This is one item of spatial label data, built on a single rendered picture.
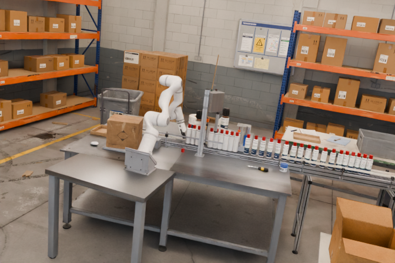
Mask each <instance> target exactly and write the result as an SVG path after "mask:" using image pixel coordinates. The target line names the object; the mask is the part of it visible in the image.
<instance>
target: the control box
mask: <svg viewBox="0 0 395 263"><path fill-rule="evenodd" d="M224 96H225V93H224V92H221V91H217V92H216V91H212V92H210V93H209V102H208V107H207V111H208V112H210V113H212V112H221V111H222V109H223V101H224Z"/></svg>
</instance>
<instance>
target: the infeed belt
mask: <svg viewBox="0 0 395 263"><path fill-rule="evenodd" d="M159 138H161V140H164V141H166V138H164V137H159ZM167 141H171V142H175V143H181V144H186V143H185V141H181V140H175V139H169V138H167ZM187 145H191V146H196V145H195V144H187ZM197 147H198V146H197ZM205 148H207V149H213V148H208V147H207V145H205ZM214 150H219V149H214ZM220 151H225V150H222V149H221V150H220ZM226 152H230V153H235V152H232V151H227V150H226ZM236 154H242V155H246V156H252V155H251V153H249V154H244V153H243V152H242V151H238V152H236ZM252 157H259V155H258V154H257V155H256V156H252ZM259 158H263V159H268V158H266V156H263V157H259ZM269 160H275V159H273V157H271V158H270V159H269ZM275 161H279V159H278V160H275Z"/></svg>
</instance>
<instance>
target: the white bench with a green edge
mask: <svg viewBox="0 0 395 263"><path fill-rule="evenodd" d="M299 129H300V128H297V127H291V126H288V127H287V129H286V131H285V133H284V135H283V137H282V139H281V140H283V141H286V140H288V141H289V150H288V154H289V153H290V150H291V149H292V146H293V142H294V141H295V142H297V149H298V148H299V147H300V144H301V143H304V146H303V147H304V150H306V148H307V147H308V144H311V145H312V146H311V150H312V152H313V150H314V148H315V146H318V147H319V149H318V151H319V153H320V154H322V151H323V150H324V147H327V152H328V153H327V155H329V156H330V153H331V152H332V149H336V157H337V156H338V154H339V153H340V150H344V152H343V155H345V154H346V151H349V152H350V153H349V155H350V156H351V154H352V152H355V153H356V154H355V157H356V156H357V154H358V153H359V150H358V148H357V145H356V143H357V140H356V139H350V138H347V137H341V136H336V137H341V138H343V139H348V140H351V141H350V142H349V143H348V144H347V145H346V146H342V145H339V144H335V143H331V142H328V141H327V139H329V138H330V137H332V136H335V135H332V134H326V133H321V132H317V131H316V133H317V135H318V136H320V140H321V143H320V144H317V143H311V142H308V141H301V140H295V139H293V132H297V133H300V130H299ZM291 130H297V131H291ZM372 165H375V166H380V167H385V168H390V169H393V170H395V161H394V160H389V159H383V158H380V157H373V164H372ZM290 179H291V180H296V181H299V182H302V181H303V179H302V178H297V177H293V176H290ZM312 185H314V186H319V187H323V188H328V189H331V190H336V191H340V192H343V193H348V194H352V195H356V196H359V197H364V198H369V199H372V200H377V197H375V196H372V195H367V194H362V193H358V192H355V191H350V190H346V189H342V188H338V187H333V186H329V185H326V184H322V183H317V182H314V181H312Z"/></svg>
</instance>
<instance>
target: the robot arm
mask: <svg viewBox="0 0 395 263"><path fill-rule="evenodd" d="M159 83H160V84H161V85H163V86H168V87H170V88H168V89H166V90H164V91H163V92H162V93H161V95H160V98H159V107H160V108H161V109H162V113H158V112H152V111H149V112H147V113H146V114H145V115H144V121H145V124H146V131H145V134H144V135H143V138H142V141H141V143H140V145H139V148H138V150H139V151H144V152H147V153H150V154H151V155H152V150H153V148H154V146H155V143H156V140H157V138H158V135H159V132H158V131H157V130H156V129H155V128H154V127H153V125H155V126H160V127H166V126H168V124H169V122H170V120H174V119H176V122H177V124H178V127H179V132H180V133H181V135H183V136H186V135H185V131H186V127H185V124H184V118H183V113H182V108H181V107H180V106H179V107H177V106H178V105H180V104H181V103H182V101H183V88H182V84H183V83H182V79H181V78H180V77H179V76H172V75H162V76H161V77H160V78H159ZM172 95H173V97H174V100H173V102H172V103H171V104H170V106H169V102H170V100H171V97H172Z"/></svg>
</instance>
